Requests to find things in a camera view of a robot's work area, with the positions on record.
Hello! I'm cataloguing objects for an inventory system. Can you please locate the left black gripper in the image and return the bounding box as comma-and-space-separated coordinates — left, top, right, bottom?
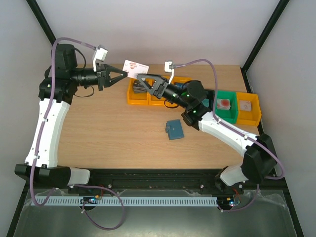
70, 63, 127, 91

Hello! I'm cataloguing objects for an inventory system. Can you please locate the white pink credit card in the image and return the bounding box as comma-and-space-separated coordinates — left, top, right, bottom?
122, 60, 149, 79

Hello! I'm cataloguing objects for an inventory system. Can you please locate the teal leather card holder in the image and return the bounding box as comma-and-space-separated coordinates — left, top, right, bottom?
165, 119, 184, 140

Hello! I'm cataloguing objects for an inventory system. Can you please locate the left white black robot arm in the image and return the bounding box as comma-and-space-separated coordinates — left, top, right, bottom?
14, 44, 127, 188

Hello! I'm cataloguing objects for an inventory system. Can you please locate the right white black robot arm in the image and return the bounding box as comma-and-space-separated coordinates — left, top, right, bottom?
136, 74, 277, 194

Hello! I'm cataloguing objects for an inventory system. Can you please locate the black card stack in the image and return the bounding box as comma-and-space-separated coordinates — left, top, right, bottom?
132, 81, 147, 94

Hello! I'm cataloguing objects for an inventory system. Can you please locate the teal card stack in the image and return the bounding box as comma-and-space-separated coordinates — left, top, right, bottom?
202, 98, 210, 107

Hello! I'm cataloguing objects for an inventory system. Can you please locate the red white card stack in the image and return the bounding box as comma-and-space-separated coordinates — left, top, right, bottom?
217, 99, 231, 111

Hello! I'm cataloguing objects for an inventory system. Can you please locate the white pink card stack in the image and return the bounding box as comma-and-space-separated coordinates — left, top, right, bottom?
239, 100, 252, 112

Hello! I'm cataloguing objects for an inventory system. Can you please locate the orange bin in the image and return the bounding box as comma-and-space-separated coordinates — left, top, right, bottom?
126, 79, 149, 106
236, 92, 262, 126
148, 95, 165, 106
171, 77, 192, 85

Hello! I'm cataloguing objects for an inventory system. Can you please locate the black bin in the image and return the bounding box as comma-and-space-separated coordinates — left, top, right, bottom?
202, 89, 217, 113

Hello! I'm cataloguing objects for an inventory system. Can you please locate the green bin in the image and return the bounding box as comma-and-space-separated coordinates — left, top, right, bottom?
215, 90, 238, 124

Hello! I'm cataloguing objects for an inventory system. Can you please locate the far right orange bin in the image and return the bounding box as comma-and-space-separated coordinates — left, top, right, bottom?
236, 92, 262, 126

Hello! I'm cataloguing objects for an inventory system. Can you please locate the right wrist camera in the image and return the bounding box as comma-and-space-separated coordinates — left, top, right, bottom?
164, 61, 174, 84

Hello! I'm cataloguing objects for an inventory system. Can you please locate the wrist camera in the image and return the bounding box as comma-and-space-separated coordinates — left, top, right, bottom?
92, 45, 108, 72
164, 61, 174, 84

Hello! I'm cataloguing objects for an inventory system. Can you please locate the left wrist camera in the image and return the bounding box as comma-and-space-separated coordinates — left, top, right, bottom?
92, 45, 108, 72

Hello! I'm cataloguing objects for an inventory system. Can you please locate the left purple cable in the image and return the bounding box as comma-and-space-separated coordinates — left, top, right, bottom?
29, 37, 126, 231

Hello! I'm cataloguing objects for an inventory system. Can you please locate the purple cable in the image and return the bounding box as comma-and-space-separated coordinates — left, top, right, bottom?
172, 59, 286, 213
29, 37, 126, 231

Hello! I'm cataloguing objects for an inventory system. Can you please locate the left black frame post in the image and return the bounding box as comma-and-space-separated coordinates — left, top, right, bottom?
26, 0, 56, 45

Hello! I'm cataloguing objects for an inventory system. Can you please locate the black frame post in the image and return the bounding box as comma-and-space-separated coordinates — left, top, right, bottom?
26, 0, 56, 45
241, 0, 291, 70

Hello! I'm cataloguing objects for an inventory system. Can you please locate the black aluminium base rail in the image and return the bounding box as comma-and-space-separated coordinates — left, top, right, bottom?
55, 168, 288, 196

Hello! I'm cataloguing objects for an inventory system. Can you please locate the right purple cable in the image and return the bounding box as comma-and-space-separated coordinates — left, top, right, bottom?
172, 59, 286, 213

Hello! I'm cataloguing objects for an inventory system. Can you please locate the light blue cable duct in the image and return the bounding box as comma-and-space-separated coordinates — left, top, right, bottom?
45, 196, 218, 207

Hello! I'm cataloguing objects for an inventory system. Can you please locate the right black frame post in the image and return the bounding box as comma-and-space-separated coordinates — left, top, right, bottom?
241, 0, 291, 70

